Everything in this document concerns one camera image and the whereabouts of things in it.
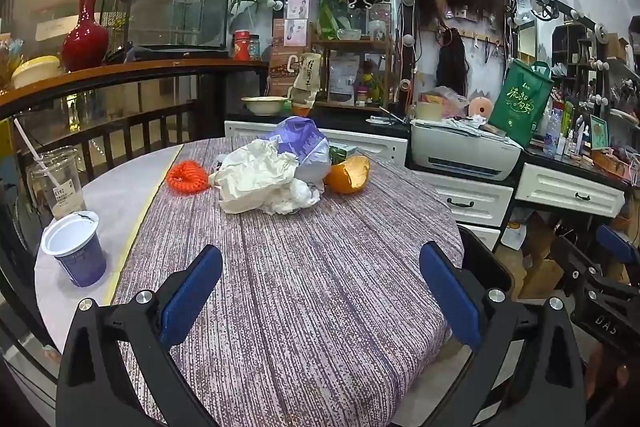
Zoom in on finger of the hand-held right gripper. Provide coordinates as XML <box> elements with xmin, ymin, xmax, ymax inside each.
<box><xmin>550</xmin><ymin>234</ymin><xmax>610</xmax><ymax>297</ymax></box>
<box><xmin>595</xmin><ymin>224</ymin><xmax>640</xmax><ymax>266</ymax></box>

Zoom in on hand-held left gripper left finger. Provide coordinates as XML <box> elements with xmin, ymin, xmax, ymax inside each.
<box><xmin>56</xmin><ymin>245</ymin><xmax>224</xmax><ymax>427</ymax></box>

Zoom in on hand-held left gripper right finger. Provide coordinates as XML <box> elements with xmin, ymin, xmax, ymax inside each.
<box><xmin>419</xmin><ymin>242</ymin><xmax>587</xmax><ymax>427</ymax></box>

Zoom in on white paper bag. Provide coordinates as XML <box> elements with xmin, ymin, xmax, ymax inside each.
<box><xmin>209</xmin><ymin>139</ymin><xmax>301</xmax><ymax>214</ymax></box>

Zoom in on white tissue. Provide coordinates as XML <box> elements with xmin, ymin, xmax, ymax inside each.
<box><xmin>270</xmin><ymin>179</ymin><xmax>322</xmax><ymax>215</ymax></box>

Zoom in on purple white plastic bag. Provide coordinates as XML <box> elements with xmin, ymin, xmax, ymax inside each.
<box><xmin>256</xmin><ymin>116</ymin><xmax>332</xmax><ymax>192</ymax></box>

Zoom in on green white milk carton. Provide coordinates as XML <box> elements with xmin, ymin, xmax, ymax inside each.
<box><xmin>329</xmin><ymin>144</ymin><xmax>358</xmax><ymax>165</ymax></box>

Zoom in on person's right hand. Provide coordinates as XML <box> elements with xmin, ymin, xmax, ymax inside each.
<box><xmin>584</xmin><ymin>347</ymin><xmax>632</xmax><ymax>404</ymax></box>

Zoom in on cardboard box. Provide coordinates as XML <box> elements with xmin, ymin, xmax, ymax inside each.
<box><xmin>520</xmin><ymin>212</ymin><xmax>568</xmax><ymax>300</ymax></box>

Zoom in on white bag with orange print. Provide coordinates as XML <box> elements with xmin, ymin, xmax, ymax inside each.
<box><xmin>500</xmin><ymin>219</ymin><xmax>528</xmax><ymax>252</ymax></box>

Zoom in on purple woven tablecloth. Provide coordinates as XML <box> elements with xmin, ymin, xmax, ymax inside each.
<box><xmin>107</xmin><ymin>137</ymin><xmax>463</xmax><ymax>425</ymax></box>

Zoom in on orange foam fruit net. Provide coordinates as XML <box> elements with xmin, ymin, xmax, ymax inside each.
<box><xmin>166</xmin><ymin>160</ymin><xmax>213</xmax><ymax>195</ymax></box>

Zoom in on purple yogurt cup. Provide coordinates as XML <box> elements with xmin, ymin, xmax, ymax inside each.
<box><xmin>41</xmin><ymin>211</ymin><xmax>107</xmax><ymax>288</ymax></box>

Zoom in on clear water bottle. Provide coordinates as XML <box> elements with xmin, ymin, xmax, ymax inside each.
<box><xmin>542</xmin><ymin>108</ymin><xmax>563</xmax><ymax>158</ymax></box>

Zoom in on white printer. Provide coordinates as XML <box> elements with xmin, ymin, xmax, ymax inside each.
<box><xmin>410</xmin><ymin>119</ymin><xmax>523</xmax><ymax>181</ymax></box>

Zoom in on orange peel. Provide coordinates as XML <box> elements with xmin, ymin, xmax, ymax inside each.
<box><xmin>325</xmin><ymin>155</ymin><xmax>371</xmax><ymax>195</ymax></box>

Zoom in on white cabinet panel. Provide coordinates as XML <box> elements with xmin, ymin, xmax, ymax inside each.
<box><xmin>224</xmin><ymin>121</ymin><xmax>410</xmax><ymax>166</ymax></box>

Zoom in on green tote bag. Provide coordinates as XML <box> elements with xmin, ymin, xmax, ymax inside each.
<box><xmin>487</xmin><ymin>59</ymin><xmax>555</xmax><ymax>148</ymax></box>

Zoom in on clear plastic cup with straw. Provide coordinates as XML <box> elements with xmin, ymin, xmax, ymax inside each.
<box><xmin>12</xmin><ymin>117</ymin><xmax>87</xmax><ymax>221</ymax></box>

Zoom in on pink roll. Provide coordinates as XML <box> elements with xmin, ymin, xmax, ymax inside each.
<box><xmin>468</xmin><ymin>96</ymin><xmax>496</xmax><ymax>120</ymax></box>

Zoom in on black shelf unit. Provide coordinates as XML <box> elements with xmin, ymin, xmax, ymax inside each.
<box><xmin>551</xmin><ymin>23</ymin><xmax>608</xmax><ymax>108</ymax></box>

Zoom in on white enamel basin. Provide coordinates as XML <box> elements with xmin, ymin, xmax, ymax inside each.
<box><xmin>241</xmin><ymin>96</ymin><xmax>289</xmax><ymax>116</ymax></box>

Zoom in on wooden counter with railing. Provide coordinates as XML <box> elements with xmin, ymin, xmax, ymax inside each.
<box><xmin>0</xmin><ymin>59</ymin><xmax>271</xmax><ymax>188</ymax></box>

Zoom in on beige paper bag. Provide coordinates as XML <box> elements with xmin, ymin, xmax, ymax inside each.
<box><xmin>291</xmin><ymin>53</ymin><xmax>321</xmax><ymax>116</ymax></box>

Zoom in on brown printed box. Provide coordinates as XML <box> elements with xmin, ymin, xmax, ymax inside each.
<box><xmin>269</xmin><ymin>18</ymin><xmax>313</xmax><ymax>98</ymax></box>

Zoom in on yellow bowl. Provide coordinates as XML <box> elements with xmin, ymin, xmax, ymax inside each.
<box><xmin>11</xmin><ymin>56</ymin><xmax>63</xmax><ymax>89</ymax></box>

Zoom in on red ceramic vase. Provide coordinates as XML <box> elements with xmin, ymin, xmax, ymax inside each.
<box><xmin>61</xmin><ymin>0</ymin><xmax>110</xmax><ymax>72</ymax></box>

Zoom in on wooden shelf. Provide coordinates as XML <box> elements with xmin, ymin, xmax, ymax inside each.
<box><xmin>310</xmin><ymin>24</ymin><xmax>396</xmax><ymax>110</ymax></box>

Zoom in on glass terrarium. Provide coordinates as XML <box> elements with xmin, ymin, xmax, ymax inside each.
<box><xmin>100</xmin><ymin>0</ymin><xmax>232</xmax><ymax>52</ymax></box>

